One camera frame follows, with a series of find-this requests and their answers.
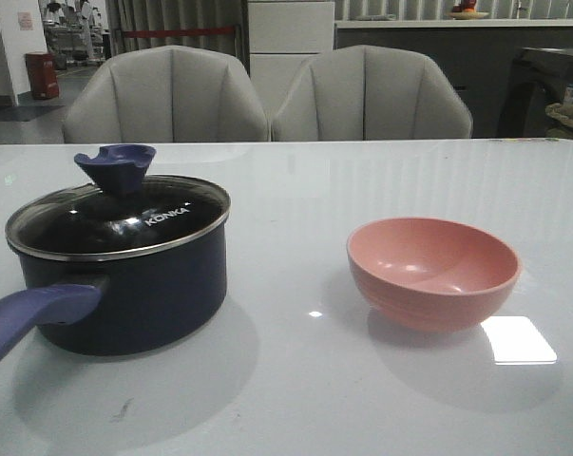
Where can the right grey upholstered chair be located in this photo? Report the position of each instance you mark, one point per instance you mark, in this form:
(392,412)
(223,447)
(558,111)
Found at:
(369,93)

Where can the beige cushion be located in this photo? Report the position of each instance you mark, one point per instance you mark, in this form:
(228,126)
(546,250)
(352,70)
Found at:
(561,121)

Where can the red barrier tape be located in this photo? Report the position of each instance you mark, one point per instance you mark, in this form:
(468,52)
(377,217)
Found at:
(169,33)

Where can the pink bowl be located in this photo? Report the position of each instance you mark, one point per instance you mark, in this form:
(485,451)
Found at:
(430,274)

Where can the glass lid blue knob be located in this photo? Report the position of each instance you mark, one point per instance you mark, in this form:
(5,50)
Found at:
(123,212)

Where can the red bin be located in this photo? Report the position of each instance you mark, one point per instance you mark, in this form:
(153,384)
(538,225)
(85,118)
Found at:
(42,77)

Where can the grey upholstered chair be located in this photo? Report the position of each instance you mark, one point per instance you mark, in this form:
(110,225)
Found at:
(169,94)
(369,93)

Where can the left grey upholstered chair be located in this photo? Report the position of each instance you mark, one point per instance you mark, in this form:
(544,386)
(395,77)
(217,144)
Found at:
(169,94)

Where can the white cabinet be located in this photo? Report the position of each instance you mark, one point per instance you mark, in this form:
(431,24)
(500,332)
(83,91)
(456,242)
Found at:
(282,34)

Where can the fruit plate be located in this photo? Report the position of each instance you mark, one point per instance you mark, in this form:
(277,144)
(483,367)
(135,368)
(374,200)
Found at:
(466,10)

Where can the grey counter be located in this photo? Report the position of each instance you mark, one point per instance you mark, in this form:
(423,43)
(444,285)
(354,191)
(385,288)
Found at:
(476,55)

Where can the dark armchair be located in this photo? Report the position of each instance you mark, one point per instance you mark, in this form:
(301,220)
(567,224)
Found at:
(538,77)

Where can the dark blue saucepan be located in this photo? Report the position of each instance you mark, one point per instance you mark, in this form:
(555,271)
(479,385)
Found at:
(118,307)

